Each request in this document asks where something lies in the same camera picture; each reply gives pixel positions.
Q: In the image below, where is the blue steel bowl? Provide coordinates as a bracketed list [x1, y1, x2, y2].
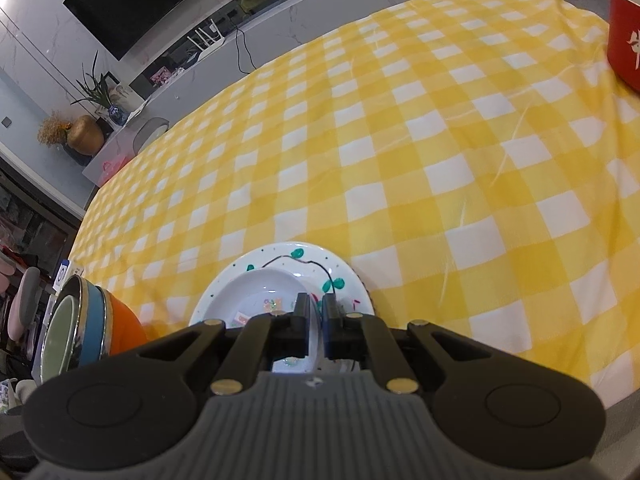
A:
[68, 276, 113, 370]

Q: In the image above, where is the orange steel bowl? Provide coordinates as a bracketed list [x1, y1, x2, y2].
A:
[103, 289, 148, 356]

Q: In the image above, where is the green ceramic bowl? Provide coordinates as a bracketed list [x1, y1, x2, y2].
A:
[41, 297, 78, 382]

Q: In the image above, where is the small white saucer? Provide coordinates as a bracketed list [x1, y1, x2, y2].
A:
[190, 266, 321, 374]

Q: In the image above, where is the white fruity painted plate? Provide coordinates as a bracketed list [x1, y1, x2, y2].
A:
[188, 242, 377, 375]

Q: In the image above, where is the pink grey office chair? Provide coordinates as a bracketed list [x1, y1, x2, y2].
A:
[1, 260, 40, 360]

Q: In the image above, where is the white blue small box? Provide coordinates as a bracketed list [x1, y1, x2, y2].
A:
[52, 259, 84, 292]

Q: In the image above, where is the yellow checkered tablecloth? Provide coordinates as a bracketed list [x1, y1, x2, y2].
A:
[70, 0, 639, 405]

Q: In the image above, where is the pink storage basket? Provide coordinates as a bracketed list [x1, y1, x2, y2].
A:
[98, 154, 131, 188]

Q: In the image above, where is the golden vase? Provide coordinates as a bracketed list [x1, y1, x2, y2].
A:
[66, 115, 105, 156]

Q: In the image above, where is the small round rolling stool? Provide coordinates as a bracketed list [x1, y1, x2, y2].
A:
[132, 117, 169, 155]

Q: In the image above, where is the blue vase green plant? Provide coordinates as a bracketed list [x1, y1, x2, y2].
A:
[74, 54, 129, 126]

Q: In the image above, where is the white wifi router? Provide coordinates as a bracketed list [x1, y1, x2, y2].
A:
[186, 18, 224, 58]

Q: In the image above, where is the black power cable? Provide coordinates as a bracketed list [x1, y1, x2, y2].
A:
[234, 27, 260, 76]

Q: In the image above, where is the red mug wooden handle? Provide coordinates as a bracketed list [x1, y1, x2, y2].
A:
[606, 0, 640, 92]

